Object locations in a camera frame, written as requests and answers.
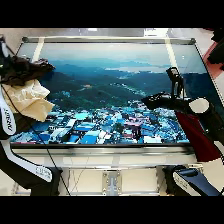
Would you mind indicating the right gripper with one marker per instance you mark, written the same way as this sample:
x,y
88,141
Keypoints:
x,y
160,100

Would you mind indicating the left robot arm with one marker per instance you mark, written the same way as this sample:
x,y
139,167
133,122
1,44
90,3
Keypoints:
x,y
7,117

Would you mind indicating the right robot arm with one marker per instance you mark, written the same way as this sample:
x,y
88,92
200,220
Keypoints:
x,y
200,105

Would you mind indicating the dark red garment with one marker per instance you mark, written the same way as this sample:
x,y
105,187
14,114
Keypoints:
x,y
200,140

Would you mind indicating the dark brown garment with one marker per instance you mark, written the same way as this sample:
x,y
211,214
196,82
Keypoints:
x,y
24,68

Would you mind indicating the cream garment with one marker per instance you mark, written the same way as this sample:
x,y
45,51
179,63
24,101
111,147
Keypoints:
x,y
29,98

